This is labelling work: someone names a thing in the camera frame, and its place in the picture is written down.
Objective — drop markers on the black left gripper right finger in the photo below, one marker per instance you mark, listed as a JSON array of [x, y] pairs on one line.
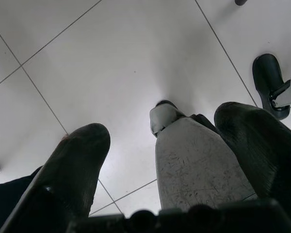
[[262, 150]]

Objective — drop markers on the silver robot left leg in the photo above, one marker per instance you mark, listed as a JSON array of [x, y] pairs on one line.
[[196, 165]]

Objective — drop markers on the black table leg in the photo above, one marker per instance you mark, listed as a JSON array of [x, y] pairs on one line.
[[240, 2]]

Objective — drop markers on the dark grey robot left foot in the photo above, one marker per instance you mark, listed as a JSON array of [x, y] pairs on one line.
[[166, 103]]

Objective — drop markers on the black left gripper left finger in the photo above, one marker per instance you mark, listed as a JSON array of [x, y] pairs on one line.
[[63, 174]]

